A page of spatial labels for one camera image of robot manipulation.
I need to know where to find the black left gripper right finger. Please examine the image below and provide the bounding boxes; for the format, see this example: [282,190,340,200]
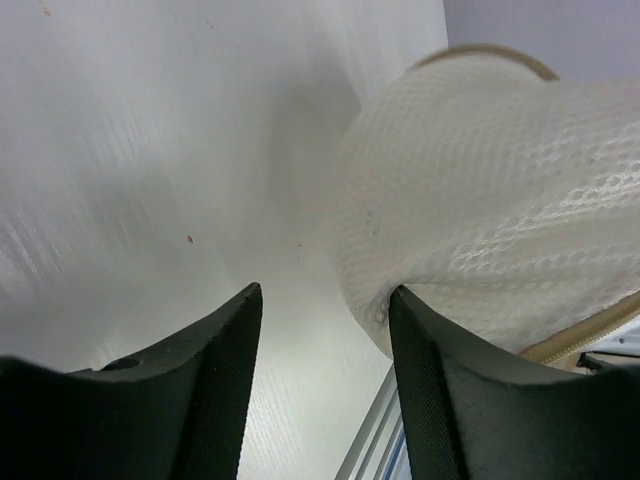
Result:
[389,287,639,479]

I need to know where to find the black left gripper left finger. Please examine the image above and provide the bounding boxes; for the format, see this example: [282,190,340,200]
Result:
[1,283,263,479]

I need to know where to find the aluminium front rail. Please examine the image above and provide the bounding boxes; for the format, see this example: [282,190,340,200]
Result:
[335,366,412,480]

